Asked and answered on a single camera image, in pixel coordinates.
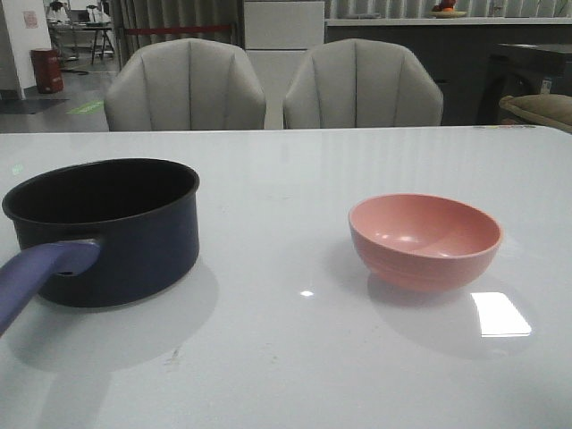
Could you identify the grey curtain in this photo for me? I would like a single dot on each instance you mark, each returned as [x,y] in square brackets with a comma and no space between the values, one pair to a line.
[174,13]

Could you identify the background desk with items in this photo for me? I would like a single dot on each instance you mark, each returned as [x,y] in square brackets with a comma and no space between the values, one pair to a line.
[74,25]

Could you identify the left beige upholstered chair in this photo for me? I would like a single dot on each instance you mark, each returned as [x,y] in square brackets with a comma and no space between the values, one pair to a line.
[186,84]

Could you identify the dark floor mat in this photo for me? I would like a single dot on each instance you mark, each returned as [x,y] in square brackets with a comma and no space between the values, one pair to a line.
[27,106]

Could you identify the dark washing machine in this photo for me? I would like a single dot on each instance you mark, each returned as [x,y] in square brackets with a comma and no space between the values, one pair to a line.
[521,70]

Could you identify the pink bowl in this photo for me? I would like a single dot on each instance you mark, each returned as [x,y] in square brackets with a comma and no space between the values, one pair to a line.
[423,242]

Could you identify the right beige upholstered chair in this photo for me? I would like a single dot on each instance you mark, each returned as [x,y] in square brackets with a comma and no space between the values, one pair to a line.
[360,83]

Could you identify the beige upholstered chair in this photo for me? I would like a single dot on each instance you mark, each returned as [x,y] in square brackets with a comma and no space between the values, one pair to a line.
[186,84]
[360,83]

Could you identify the dark blue saucepan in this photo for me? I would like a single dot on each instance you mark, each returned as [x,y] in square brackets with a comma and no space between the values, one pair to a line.
[100,234]

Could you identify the white refrigerator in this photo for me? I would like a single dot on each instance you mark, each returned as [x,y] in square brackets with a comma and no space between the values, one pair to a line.
[277,34]

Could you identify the dark kitchen counter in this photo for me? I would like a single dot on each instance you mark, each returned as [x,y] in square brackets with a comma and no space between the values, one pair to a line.
[455,52]

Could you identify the red barrier belt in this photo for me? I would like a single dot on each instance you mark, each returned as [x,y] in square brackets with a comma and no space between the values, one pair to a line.
[178,30]

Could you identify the red bin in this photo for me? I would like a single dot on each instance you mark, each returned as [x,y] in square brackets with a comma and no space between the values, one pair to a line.
[47,72]

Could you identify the fruit bowl on counter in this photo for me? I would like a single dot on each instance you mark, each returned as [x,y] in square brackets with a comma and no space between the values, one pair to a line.
[446,9]

